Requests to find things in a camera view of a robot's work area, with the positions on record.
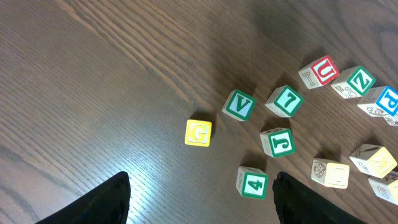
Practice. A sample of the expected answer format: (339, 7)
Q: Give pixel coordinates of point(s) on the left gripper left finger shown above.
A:
(106, 203)

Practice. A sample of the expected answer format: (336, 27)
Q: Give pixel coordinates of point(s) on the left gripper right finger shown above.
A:
(298, 204)

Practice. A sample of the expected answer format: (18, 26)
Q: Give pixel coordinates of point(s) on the yellow C block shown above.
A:
(330, 173)

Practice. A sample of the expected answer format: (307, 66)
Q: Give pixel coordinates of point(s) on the green 4 block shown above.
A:
(251, 182)

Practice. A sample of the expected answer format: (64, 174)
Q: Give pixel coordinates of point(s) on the green J block left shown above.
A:
(277, 142)

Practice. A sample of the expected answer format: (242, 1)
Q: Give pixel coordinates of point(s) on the yellow K block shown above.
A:
(373, 160)

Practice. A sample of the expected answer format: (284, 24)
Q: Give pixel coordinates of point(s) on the green 7 block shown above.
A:
(284, 101)

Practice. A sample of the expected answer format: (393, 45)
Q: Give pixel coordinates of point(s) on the yellow block far left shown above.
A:
(198, 133)

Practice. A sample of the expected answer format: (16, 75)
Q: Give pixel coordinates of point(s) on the green V block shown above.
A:
(239, 105)

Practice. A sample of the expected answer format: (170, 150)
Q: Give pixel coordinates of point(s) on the red A block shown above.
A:
(391, 120)

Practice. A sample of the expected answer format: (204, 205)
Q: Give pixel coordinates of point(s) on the red U block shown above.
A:
(319, 73)

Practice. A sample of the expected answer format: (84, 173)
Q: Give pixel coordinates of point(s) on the blue P block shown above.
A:
(379, 101)

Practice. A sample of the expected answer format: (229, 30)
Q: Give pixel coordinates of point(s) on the green Z block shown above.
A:
(353, 82)

